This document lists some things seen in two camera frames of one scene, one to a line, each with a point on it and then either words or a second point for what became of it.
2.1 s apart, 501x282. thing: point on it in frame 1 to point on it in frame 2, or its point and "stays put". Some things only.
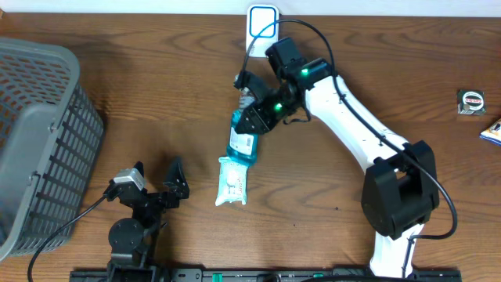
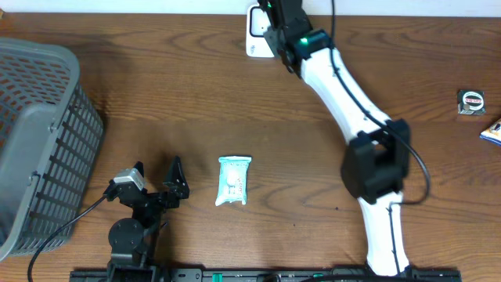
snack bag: x=493 y=132 stays put
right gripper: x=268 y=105 to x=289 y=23
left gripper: x=175 y=193 stays put
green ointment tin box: x=471 y=103 stays put
